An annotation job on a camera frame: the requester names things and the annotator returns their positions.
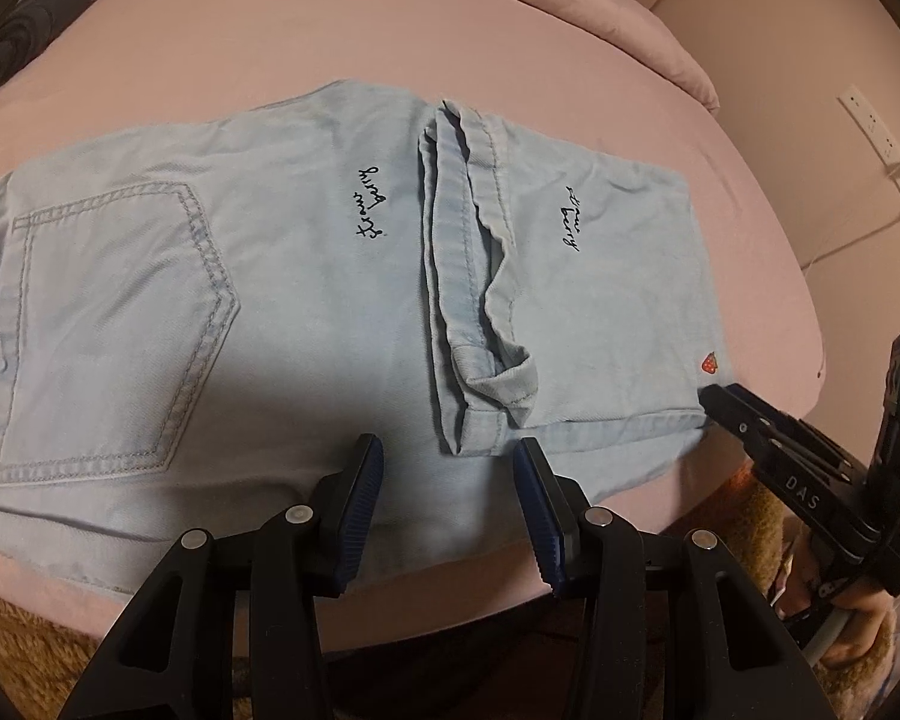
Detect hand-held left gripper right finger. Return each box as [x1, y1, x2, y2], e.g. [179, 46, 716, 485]
[514, 436, 848, 720]

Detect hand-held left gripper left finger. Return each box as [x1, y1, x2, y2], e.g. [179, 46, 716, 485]
[52, 433, 385, 720]

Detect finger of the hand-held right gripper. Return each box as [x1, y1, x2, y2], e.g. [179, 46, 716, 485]
[699, 386, 900, 590]
[727, 384, 882, 507]

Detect light blue strawberry pants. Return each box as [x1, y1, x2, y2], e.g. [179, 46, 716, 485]
[0, 79, 728, 593]

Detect person's right hand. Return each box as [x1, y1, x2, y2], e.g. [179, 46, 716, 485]
[825, 583, 899, 667]

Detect brown fuzzy clothing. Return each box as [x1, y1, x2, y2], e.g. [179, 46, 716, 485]
[0, 465, 900, 720]

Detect folded dark jeans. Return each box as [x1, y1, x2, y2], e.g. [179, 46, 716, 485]
[0, 0, 106, 102]

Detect white cable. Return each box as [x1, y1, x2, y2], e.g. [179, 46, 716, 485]
[799, 202, 900, 271]

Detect white wall power strip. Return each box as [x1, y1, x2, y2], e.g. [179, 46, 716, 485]
[838, 86, 900, 215]

